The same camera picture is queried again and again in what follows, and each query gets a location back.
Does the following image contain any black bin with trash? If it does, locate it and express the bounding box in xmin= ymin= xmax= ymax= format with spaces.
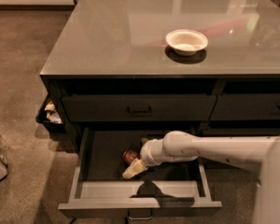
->
xmin=35 ymin=96 xmax=65 ymax=133

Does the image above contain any dark top left drawer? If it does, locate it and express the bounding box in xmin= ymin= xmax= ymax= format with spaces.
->
xmin=62 ymin=94 xmax=217 ymax=122

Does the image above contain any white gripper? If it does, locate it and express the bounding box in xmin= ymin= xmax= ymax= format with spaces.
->
xmin=122 ymin=137 xmax=168 ymax=179

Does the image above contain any dark cabinet with grey counter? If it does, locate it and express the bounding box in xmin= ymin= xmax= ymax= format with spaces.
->
xmin=40 ymin=0 xmax=280 ymax=144

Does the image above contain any white paper bowl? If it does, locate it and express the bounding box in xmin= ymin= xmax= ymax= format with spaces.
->
xmin=165 ymin=29 xmax=208 ymax=56

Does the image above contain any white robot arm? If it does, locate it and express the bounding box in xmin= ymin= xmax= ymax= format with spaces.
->
xmin=123 ymin=131 xmax=280 ymax=224

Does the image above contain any dark middle right drawer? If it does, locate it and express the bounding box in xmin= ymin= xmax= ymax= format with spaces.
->
xmin=203 ymin=128 xmax=280 ymax=136

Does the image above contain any dark drawer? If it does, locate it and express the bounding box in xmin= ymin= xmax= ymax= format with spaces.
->
xmin=203 ymin=128 xmax=280 ymax=136
xmin=210 ymin=93 xmax=280 ymax=121
xmin=62 ymin=94 xmax=217 ymax=122

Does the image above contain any dark top right drawer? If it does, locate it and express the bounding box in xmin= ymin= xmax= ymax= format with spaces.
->
xmin=210 ymin=93 xmax=280 ymax=121

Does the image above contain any red coke can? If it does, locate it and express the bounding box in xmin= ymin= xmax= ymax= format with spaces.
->
xmin=122 ymin=149 xmax=140 ymax=164

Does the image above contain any open grey middle drawer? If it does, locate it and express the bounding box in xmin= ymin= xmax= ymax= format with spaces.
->
xmin=59 ymin=128 xmax=222 ymax=220

